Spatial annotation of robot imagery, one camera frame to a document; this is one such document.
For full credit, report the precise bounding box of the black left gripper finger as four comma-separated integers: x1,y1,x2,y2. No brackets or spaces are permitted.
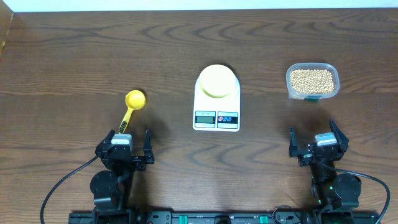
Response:
103,129,115,144
143,129,152,157

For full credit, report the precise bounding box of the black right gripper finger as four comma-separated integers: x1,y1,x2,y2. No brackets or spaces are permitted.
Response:
289,126,298,150
330,119,349,144

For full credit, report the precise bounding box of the yellow measuring scoop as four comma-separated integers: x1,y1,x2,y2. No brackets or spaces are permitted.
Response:
118,90,146,134

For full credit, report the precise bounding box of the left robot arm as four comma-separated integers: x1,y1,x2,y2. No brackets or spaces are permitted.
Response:
90,130,155,223

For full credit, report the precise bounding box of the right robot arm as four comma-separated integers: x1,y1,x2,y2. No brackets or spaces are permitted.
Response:
289,120,362,223

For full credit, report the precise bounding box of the white digital kitchen scale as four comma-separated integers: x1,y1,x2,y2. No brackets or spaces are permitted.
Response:
192,77,241,132

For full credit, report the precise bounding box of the pale yellow bowl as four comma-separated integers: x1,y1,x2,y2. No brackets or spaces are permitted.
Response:
199,64,236,98

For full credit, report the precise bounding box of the clear plastic container of soybeans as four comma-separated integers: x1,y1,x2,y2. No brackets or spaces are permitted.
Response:
286,62,340,101

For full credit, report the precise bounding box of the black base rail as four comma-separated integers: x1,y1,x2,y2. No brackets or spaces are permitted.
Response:
68,210,381,224

